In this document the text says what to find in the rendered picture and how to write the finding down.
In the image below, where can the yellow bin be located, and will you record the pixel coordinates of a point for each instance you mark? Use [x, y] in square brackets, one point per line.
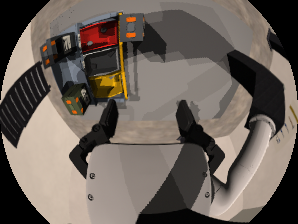
[103, 86]

